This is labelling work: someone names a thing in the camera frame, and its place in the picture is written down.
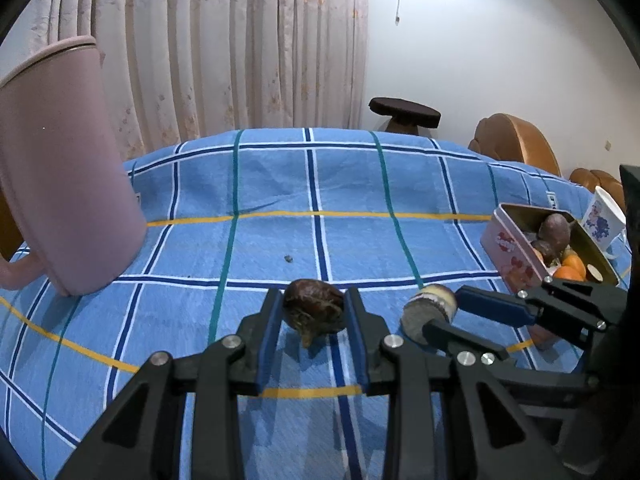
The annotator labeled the dark round stool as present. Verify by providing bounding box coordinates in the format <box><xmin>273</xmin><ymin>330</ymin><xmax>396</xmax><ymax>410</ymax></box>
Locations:
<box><xmin>369</xmin><ymin>96</ymin><xmax>442</xmax><ymax>136</ymax></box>

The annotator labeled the large mandarin orange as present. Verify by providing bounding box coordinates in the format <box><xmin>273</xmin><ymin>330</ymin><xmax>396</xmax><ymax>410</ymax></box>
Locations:
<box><xmin>553</xmin><ymin>266</ymin><xmax>585</xmax><ymax>282</ymax></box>

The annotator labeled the gold metal tin box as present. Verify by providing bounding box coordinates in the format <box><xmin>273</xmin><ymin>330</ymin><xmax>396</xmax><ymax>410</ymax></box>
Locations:
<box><xmin>479</xmin><ymin>201</ymin><xmax>622</xmax><ymax>351</ymax></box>

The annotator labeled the brown leather chair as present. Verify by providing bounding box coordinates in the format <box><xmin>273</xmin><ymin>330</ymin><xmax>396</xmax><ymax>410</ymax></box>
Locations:
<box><xmin>469</xmin><ymin>113</ymin><xmax>561</xmax><ymax>177</ymax></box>

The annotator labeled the brown leather sofa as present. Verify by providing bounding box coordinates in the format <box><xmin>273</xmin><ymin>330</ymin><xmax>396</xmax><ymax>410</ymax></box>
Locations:
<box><xmin>570</xmin><ymin>168</ymin><xmax>626</xmax><ymax>211</ymax></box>

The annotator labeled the pink plastic pitcher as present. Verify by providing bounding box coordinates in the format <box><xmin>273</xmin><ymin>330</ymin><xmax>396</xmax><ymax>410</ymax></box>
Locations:
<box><xmin>1</xmin><ymin>36</ymin><xmax>146</xmax><ymax>296</ymax></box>

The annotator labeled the purple passion fruit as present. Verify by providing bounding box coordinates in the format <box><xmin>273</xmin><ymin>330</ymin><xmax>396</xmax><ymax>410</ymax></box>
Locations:
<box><xmin>537</xmin><ymin>212</ymin><xmax>572</xmax><ymax>254</ymax></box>

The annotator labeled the floral beige curtain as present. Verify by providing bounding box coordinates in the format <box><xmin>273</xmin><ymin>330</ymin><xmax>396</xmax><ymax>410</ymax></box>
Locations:
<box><xmin>29</xmin><ymin>0</ymin><xmax>368</xmax><ymax>159</ymax></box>

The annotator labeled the white floral mug with lid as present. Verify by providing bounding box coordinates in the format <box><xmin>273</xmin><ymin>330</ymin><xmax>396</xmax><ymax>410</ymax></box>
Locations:
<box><xmin>580</xmin><ymin>185</ymin><xmax>626</xmax><ymax>260</ymax></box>

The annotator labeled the small orange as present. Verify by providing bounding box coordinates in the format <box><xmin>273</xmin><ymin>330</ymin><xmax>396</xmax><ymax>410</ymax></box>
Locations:
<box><xmin>562</xmin><ymin>252</ymin><xmax>587</xmax><ymax>278</ymax></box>

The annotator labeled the blue plaid tablecloth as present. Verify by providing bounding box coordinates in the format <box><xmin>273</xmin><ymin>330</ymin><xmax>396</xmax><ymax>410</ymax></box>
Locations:
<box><xmin>1</xmin><ymin>128</ymin><xmax>593</xmax><ymax>479</ymax></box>

